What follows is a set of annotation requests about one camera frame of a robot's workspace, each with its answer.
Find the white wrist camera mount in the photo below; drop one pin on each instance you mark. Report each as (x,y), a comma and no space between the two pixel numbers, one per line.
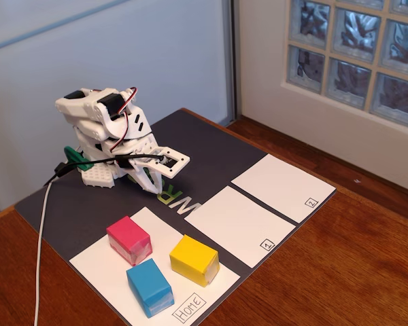
(177,163)

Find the white paper sheet marked home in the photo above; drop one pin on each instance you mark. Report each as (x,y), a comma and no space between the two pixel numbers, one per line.
(105,268)

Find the white paper sheet marked 1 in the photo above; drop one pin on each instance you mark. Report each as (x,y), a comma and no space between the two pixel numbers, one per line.
(234,224)

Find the white paper sheet marked 2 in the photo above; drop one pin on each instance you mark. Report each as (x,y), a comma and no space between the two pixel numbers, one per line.
(279,183)

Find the dark grey mat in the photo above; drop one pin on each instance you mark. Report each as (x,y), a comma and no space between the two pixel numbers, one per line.
(207,163)

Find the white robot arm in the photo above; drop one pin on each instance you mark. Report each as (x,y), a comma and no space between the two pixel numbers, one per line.
(88,105)

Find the green clamp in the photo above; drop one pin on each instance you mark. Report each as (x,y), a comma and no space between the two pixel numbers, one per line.
(75,157)

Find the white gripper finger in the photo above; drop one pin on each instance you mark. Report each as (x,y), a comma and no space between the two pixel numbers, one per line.
(156,180)
(141,178)

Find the glass block window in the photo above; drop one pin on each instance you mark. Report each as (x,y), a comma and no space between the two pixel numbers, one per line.
(347,51)

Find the aluminium door frame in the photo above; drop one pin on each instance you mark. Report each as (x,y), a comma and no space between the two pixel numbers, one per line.
(228,51)

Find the yellow box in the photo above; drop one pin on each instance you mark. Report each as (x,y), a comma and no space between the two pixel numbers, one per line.
(190,254)

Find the pink box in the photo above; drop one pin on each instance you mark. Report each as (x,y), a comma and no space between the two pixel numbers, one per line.
(126,234)

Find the blue box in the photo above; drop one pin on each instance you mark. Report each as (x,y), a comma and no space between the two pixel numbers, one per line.
(146,282)

